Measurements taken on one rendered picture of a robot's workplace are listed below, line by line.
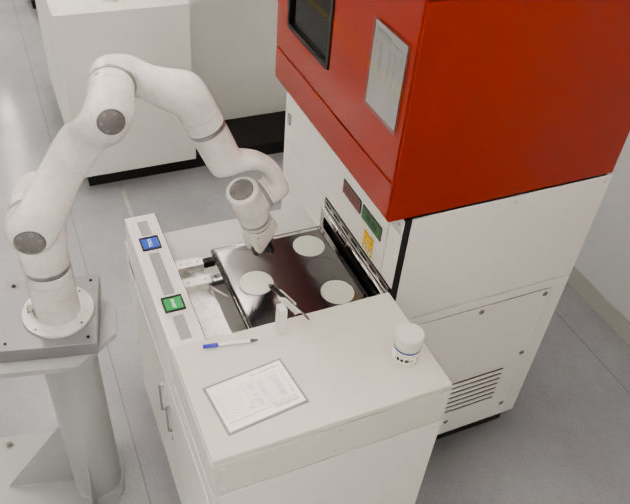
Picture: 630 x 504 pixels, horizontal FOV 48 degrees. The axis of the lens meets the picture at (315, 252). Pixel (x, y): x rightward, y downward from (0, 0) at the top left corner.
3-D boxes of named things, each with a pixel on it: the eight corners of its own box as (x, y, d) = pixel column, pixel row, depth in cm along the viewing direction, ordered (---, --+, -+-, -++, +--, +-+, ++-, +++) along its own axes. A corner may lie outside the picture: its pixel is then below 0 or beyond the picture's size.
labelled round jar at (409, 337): (409, 344, 184) (415, 319, 178) (423, 364, 179) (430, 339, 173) (386, 351, 182) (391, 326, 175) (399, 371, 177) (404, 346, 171)
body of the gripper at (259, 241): (253, 199, 192) (262, 219, 202) (233, 229, 188) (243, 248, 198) (276, 209, 189) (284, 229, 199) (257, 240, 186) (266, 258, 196)
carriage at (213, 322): (200, 268, 216) (200, 261, 214) (239, 355, 192) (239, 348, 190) (174, 274, 213) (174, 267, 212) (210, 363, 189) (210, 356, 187)
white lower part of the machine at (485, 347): (410, 287, 341) (443, 143, 287) (508, 421, 286) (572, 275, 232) (273, 323, 317) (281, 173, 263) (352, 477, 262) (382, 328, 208)
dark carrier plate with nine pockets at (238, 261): (319, 230, 227) (319, 229, 227) (366, 302, 204) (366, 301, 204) (216, 253, 216) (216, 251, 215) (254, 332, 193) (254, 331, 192)
